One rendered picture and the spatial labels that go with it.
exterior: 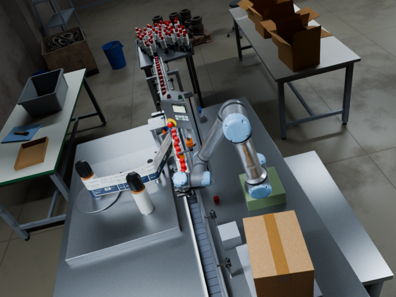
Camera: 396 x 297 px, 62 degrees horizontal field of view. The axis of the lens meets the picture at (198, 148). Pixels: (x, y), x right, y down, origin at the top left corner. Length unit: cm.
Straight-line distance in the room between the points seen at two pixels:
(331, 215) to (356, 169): 148
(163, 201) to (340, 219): 102
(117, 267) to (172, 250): 32
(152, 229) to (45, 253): 173
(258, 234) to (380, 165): 213
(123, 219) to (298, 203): 104
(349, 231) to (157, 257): 102
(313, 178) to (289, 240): 71
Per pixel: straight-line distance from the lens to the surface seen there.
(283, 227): 155
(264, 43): 394
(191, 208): 200
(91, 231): 216
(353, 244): 188
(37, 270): 346
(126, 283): 192
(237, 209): 200
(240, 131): 144
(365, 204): 313
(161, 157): 222
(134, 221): 207
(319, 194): 206
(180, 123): 188
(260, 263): 146
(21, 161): 325
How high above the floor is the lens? 238
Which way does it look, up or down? 39 degrees down
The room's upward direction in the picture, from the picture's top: 15 degrees counter-clockwise
